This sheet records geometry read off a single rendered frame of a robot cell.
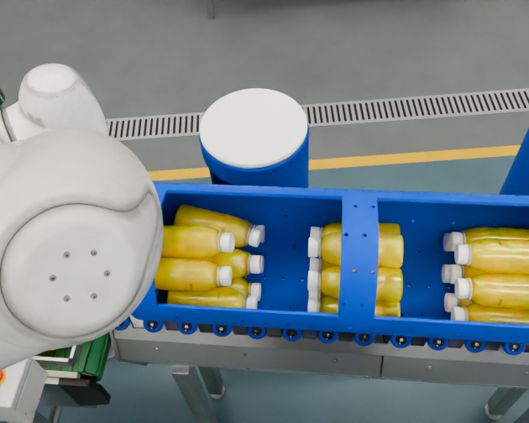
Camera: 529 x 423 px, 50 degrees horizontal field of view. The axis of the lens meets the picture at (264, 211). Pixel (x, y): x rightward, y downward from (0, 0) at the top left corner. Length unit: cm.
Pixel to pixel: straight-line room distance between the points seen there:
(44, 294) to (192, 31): 333
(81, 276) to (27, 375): 91
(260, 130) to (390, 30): 214
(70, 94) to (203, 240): 42
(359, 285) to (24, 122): 60
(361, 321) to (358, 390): 114
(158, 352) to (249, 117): 62
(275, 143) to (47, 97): 72
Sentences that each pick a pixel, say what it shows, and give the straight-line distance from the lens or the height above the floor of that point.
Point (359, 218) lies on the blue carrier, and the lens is 105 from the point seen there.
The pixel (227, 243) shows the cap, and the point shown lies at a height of 115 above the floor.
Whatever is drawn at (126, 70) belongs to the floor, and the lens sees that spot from 340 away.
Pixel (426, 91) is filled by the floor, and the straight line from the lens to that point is 316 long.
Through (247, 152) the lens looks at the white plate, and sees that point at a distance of 142.
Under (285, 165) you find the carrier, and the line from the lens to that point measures 142.
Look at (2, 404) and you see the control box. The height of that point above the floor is 110.
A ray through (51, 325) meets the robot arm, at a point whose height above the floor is 184.
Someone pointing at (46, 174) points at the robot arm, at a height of 188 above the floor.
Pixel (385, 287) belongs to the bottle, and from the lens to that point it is 111.
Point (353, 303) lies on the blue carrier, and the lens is 105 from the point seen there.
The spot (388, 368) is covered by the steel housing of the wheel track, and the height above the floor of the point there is 86.
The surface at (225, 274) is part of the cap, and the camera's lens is 113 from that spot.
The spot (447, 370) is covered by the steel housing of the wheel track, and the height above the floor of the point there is 87.
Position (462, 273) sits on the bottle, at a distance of 121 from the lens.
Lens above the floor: 209
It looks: 54 degrees down
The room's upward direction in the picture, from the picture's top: 6 degrees counter-clockwise
